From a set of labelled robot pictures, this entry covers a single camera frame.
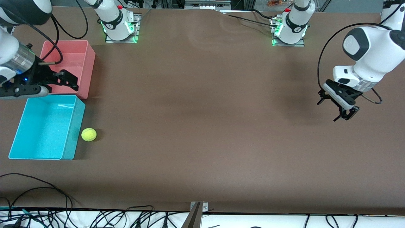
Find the pink plastic bin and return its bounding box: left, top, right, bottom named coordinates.
left=40, top=40, right=96, bottom=99

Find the thin right base cable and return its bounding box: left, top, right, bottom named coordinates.
left=134, top=8, right=153, bottom=25

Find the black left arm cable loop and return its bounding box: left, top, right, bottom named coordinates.
left=317, top=0, right=405, bottom=105

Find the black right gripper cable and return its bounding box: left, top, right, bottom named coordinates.
left=6, top=8, right=64, bottom=66

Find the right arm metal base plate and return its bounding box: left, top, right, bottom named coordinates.
left=105, top=13, right=140, bottom=43

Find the long looped black cable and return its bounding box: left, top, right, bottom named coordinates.
left=0, top=173, right=74, bottom=211

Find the grey camera mount bar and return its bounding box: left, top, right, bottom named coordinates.
left=181, top=203, right=203, bottom=228

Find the green cable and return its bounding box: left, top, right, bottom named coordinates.
left=0, top=206, right=48, bottom=227

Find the grey metal equipment box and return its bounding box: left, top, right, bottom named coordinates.
left=185, top=0, right=231, bottom=10

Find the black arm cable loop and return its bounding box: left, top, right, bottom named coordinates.
left=317, top=0, right=405, bottom=105
left=51, top=0, right=89, bottom=40

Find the blue plastic bin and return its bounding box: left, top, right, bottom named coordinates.
left=9, top=94, right=86, bottom=160

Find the small metal table bracket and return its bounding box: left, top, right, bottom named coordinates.
left=190, top=202, right=209, bottom=213

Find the yellow tennis ball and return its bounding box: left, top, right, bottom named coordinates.
left=81, top=128, right=97, bottom=142

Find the black left base cable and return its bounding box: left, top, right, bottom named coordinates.
left=220, top=9, right=280, bottom=29

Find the black right arm cable loop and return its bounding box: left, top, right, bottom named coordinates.
left=51, top=0, right=89, bottom=40

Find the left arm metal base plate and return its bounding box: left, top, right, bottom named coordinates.
left=271, top=17, right=305, bottom=47

